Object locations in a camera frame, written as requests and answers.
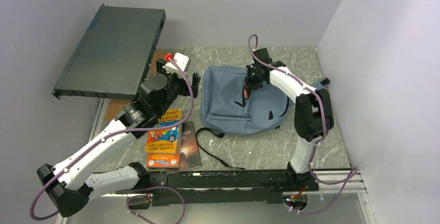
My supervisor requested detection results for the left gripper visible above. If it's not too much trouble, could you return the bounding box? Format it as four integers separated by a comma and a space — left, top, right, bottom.
156, 58, 200, 116

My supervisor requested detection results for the blue backpack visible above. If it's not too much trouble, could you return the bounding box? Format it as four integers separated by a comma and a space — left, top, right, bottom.
199, 66, 294, 135

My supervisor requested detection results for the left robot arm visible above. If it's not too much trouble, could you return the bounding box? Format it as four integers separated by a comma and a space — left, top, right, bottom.
37, 53, 200, 217

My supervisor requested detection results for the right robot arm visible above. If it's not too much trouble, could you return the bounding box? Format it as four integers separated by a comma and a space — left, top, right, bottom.
243, 48, 334, 190

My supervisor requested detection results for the yellow treehouse book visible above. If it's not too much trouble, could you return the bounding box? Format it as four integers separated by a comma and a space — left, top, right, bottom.
145, 109, 182, 155

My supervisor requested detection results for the brown wooden board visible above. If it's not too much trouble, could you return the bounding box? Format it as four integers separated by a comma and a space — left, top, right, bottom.
103, 51, 168, 121

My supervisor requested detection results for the dark cover book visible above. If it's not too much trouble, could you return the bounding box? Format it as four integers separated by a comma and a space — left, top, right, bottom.
166, 121, 202, 174

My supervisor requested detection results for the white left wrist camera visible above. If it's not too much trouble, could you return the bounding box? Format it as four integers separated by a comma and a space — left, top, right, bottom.
164, 53, 190, 73

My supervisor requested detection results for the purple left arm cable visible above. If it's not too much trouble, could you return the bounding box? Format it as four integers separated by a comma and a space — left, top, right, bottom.
29, 57, 195, 224

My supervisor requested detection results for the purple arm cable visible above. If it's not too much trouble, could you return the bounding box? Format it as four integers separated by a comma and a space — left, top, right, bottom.
29, 57, 195, 224
248, 34, 360, 216

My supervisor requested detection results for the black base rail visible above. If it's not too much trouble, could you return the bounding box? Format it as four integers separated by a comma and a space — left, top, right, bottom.
115, 169, 320, 206

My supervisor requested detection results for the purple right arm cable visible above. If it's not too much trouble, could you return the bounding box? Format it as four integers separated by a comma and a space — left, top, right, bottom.
248, 34, 360, 216

